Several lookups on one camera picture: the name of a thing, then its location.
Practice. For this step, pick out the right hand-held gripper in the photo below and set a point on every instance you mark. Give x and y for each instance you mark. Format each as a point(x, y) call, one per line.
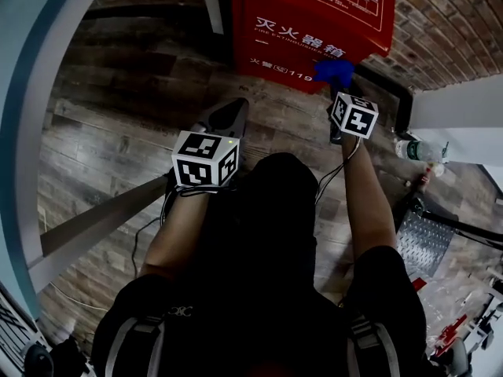
point(355, 118)

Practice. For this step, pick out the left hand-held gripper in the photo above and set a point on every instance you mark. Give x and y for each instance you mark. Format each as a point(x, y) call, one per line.
point(204, 159)

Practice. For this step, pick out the blue cloth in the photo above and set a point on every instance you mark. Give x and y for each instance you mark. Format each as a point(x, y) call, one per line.
point(334, 69)

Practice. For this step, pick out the red fire extinguisher box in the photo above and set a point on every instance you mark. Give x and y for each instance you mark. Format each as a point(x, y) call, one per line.
point(275, 18)

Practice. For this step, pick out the person's left forearm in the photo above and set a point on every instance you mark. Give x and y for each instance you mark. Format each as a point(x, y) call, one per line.
point(178, 230)

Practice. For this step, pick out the person's right forearm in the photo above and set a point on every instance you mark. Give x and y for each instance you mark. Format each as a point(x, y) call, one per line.
point(367, 202)

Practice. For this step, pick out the clear plastic bottle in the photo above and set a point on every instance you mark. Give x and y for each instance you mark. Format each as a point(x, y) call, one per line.
point(418, 150)

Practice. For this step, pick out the grey metal bar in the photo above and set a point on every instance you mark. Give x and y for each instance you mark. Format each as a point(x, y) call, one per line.
point(102, 218)

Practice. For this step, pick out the person's black clothing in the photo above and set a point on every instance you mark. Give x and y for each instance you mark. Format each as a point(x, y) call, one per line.
point(255, 289)

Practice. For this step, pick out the metal diamond plate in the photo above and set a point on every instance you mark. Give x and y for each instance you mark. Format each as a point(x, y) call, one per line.
point(424, 238)

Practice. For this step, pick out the black metal bar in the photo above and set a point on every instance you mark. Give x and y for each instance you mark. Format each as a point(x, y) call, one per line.
point(460, 224)

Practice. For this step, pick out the black wheel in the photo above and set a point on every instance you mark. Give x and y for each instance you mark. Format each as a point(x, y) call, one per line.
point(38, 361)

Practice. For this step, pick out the red tool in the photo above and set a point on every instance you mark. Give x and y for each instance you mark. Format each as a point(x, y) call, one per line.
point(448, 334)

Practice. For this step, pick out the white post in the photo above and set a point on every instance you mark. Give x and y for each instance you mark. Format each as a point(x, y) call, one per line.
point(212, 2)

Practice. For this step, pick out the teal curved frame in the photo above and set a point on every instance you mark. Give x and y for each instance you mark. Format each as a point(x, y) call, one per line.
point(15, 132)

